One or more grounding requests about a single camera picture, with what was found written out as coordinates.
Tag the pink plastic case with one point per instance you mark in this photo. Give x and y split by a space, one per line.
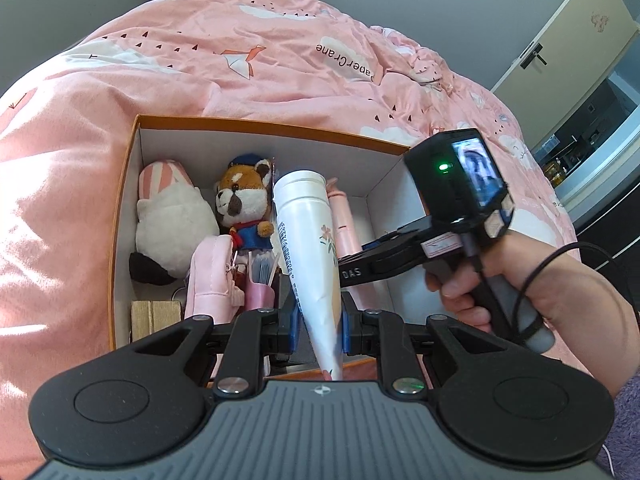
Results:
257 297

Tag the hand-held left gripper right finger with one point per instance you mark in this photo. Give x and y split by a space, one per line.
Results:
346 330

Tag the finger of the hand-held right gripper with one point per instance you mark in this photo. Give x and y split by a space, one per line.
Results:
400 235
380 265

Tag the white lotion tube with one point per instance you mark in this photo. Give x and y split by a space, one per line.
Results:
310 260

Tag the white panda plush toy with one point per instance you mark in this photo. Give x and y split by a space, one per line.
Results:
170 225

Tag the orange cardboard box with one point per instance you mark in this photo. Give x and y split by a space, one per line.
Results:
120 270

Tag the person's right hand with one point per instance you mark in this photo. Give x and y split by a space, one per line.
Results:
525 270

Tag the white door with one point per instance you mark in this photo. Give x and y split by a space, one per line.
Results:
575 25

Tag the pink fabric pouch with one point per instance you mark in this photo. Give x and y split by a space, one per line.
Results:
210 280

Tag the red panda plush toy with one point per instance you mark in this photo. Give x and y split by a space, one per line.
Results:
245 195

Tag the person's right forearm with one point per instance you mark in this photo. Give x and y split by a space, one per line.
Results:
605 320

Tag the pink printed blanket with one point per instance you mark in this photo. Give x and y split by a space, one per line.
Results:
200 75

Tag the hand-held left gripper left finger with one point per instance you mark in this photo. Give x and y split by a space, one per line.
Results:
295 330

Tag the pink bottle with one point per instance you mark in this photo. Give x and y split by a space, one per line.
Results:
345 225

